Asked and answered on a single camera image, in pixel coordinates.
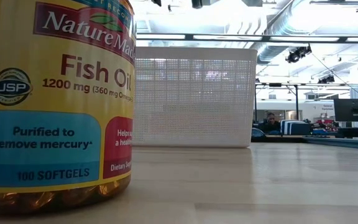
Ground yellow fish oil bottle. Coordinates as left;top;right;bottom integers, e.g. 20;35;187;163
0;0;137;217

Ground white perforated plastic basket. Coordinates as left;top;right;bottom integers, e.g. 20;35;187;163
132;46;258;149

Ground dark blue chair back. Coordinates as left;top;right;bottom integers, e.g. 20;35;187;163
250;127;267;143

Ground person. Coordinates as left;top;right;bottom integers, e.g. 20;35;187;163
260;111;282;134

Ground black overhead crossbar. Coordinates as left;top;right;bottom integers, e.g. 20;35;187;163
135;32;358;44

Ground blue white striped bag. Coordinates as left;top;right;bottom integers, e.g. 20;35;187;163
280;119;311;136

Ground black hanging spotlight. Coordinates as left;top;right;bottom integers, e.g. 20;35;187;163
285;44;313;64
318;75;336;85

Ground red items on table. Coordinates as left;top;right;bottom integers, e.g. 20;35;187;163
314;118;337;132

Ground black background monitor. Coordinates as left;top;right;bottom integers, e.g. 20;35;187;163
333;98;358;123

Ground black background metal frame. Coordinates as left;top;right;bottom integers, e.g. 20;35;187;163
254;82;351;123

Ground black aluminium table frame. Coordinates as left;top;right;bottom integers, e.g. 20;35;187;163
252;134;358;151

